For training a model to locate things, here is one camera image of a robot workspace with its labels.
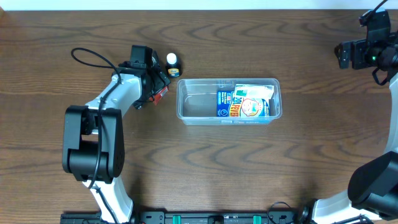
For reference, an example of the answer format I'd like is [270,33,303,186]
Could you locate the clear plastic container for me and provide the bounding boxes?
[177,78,282,125]

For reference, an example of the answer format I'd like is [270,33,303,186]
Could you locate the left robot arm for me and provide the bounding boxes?
[60,62,170,223]

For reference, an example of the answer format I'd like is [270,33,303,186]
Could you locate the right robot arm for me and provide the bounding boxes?
[308,44,397,224]

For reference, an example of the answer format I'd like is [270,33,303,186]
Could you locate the white medicine box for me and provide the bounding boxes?
[234,84,274,100]

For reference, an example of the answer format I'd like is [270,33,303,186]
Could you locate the black mounting rail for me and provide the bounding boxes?
[60,208,312,224]

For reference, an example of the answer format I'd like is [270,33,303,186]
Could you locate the small dark medicine bottle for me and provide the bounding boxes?
[166,52,182,78]

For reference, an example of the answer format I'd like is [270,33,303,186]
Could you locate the red square packet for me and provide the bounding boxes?
[150,86,169,105]

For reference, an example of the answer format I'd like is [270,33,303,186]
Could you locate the blue fever patch box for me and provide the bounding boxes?
[216,91,270,118]

